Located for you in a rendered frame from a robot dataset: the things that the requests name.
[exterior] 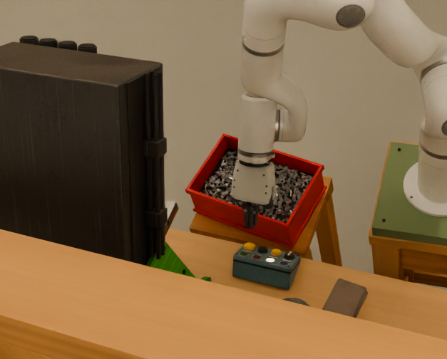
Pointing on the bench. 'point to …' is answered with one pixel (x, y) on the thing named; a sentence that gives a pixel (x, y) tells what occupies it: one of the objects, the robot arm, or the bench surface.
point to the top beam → (162, 313)
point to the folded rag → (346, 298)
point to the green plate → (170, 263)
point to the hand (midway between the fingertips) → (251, 219)
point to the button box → (265, 268)
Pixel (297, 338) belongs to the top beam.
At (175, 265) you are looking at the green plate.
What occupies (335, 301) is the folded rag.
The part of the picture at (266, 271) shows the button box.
